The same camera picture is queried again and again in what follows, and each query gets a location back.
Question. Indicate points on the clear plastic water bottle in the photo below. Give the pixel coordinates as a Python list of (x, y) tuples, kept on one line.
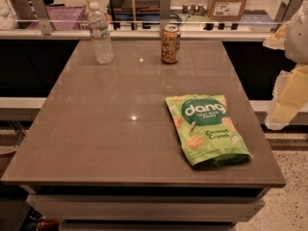
[(99, 34)]

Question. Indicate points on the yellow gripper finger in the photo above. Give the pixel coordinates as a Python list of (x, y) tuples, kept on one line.
[(289, 95), (277, 40)]

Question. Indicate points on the brown patterned drink can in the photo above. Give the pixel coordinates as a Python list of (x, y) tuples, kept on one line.
[(170, 44)]

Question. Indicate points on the purple plastic crate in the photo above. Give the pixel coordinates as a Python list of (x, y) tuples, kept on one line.
[(62, 17)]

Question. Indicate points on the grey table base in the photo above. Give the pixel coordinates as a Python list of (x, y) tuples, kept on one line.
[(155, 209)]

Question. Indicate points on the grey metal railing post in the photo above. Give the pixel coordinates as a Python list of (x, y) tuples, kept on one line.
[(45, 25), (285, 12), (164, 13)]

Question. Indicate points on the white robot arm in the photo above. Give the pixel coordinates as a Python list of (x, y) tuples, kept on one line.
[(296, 39)]

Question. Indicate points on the cardboard box with label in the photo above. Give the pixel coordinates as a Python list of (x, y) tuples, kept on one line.
[(225, 9)]

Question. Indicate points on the orange and blue cart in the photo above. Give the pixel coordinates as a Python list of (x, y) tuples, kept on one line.
[(146, 12)]

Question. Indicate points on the green Dang chips bag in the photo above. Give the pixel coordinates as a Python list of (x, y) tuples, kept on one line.
[(206, 130)]

